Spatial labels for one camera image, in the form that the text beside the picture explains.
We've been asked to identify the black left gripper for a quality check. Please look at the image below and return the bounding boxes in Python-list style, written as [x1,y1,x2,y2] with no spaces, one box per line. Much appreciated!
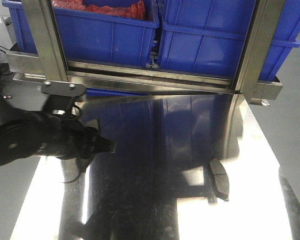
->
[0,109,117,165]

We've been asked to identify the brake pad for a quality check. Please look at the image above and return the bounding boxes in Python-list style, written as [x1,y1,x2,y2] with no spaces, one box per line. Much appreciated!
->
[209,158,230,202]

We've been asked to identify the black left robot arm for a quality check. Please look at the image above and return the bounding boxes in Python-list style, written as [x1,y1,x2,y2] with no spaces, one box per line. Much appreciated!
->
[0,98,116,166]

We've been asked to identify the left blue plastic crate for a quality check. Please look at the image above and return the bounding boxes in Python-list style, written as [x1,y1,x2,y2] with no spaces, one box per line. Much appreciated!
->
[1,0,161,68]

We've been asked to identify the blue plastic crate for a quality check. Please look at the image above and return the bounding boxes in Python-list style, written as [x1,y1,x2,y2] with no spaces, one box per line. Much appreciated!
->
[1,0,161,68]
[158,0,300,81]

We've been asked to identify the red plastic bag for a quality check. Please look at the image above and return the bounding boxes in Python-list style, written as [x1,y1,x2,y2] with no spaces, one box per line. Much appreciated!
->
[51,0,146,20]

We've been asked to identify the right blue plastic crate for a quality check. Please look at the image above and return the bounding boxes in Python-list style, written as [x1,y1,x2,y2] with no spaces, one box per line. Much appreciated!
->
[158,0,300,81]

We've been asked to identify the stainless steel rack frame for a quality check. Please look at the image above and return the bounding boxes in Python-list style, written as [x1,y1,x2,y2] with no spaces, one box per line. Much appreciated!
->
[7,0,285,105]

